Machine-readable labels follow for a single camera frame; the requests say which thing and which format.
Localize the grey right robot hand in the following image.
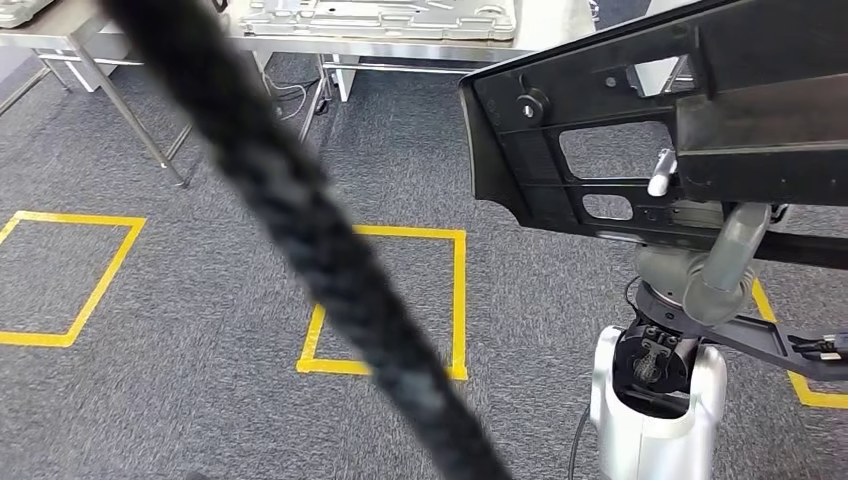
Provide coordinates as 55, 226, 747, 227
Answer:
631, 147, 774, 328

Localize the steel side table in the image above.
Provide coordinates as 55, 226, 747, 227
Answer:
0, 0, 195, 191

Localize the black braided tether cable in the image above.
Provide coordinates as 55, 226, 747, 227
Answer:
97, 0, 515, 480

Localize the white cabinet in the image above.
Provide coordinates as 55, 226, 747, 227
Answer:
62, 29, 147, 94

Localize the yellow floor tape square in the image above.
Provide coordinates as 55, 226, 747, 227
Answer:
750, 276, 848, 411
295, 223, 470, 384
0, 209, 148, 350

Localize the stamped silver metal sheet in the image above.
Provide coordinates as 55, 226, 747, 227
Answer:
237, 0, 519, 43

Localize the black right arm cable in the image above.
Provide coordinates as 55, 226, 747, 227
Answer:
566, 404, 593, 480

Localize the silver metal part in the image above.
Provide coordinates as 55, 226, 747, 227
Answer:
0, 0, 56, 30

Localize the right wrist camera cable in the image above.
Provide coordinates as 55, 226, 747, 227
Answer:
789, 333, 848, 364

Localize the black right wrist camera bracket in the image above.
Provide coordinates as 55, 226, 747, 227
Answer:
634, 284, 848, 384

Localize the steel workbench table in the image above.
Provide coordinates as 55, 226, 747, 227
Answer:
221, 0, 601, 146

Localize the black plastic panel with cutouts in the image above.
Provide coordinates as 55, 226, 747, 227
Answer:
457, 0, 848, 272

